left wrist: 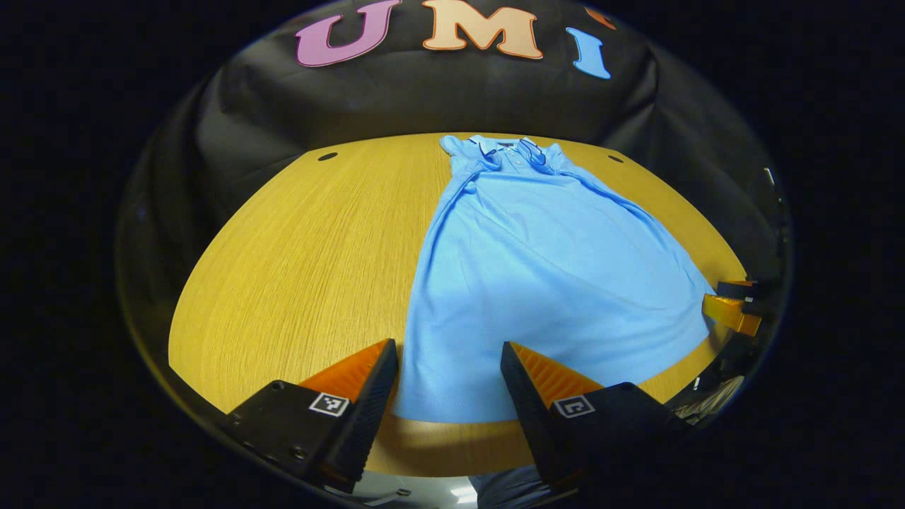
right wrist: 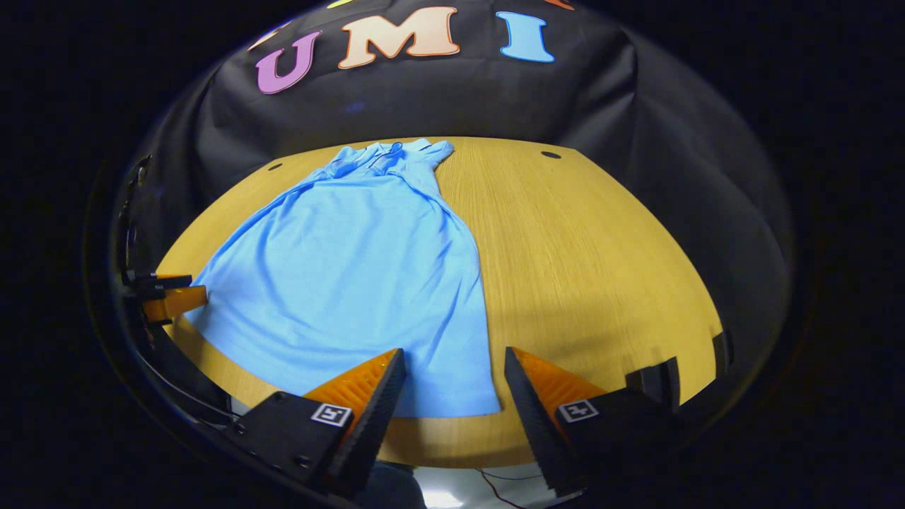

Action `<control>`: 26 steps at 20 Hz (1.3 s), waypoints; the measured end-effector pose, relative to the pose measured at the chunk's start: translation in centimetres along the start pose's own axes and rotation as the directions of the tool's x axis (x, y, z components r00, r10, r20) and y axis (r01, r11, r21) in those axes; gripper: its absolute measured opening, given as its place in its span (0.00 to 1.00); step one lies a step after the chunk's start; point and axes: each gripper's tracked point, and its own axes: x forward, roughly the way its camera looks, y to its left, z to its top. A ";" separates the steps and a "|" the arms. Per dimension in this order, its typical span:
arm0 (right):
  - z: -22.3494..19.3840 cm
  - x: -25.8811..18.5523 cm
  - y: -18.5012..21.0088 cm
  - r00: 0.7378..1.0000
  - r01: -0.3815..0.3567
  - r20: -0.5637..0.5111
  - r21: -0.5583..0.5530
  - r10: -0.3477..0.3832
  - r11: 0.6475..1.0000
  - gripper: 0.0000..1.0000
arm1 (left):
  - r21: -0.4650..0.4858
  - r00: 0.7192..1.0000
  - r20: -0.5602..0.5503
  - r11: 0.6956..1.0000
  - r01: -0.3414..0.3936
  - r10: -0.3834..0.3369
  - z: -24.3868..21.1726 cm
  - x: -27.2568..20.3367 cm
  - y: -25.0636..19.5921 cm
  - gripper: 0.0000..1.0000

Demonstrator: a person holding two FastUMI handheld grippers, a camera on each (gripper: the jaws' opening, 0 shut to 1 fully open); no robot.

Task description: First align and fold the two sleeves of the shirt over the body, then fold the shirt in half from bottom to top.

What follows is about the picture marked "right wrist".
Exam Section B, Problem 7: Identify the person's leg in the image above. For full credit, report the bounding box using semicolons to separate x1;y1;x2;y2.
354;461;428;509

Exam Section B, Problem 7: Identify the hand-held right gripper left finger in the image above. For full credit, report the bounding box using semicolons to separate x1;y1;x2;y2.
225;347;408;499

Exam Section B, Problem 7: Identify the black backdrop cloth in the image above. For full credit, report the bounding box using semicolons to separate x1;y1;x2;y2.
113;0;796;368

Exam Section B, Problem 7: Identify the light blue T-shirt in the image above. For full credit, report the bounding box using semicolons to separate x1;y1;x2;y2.
182;138;503;418

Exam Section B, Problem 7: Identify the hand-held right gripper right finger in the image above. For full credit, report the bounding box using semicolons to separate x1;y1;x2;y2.
503;346;690;498

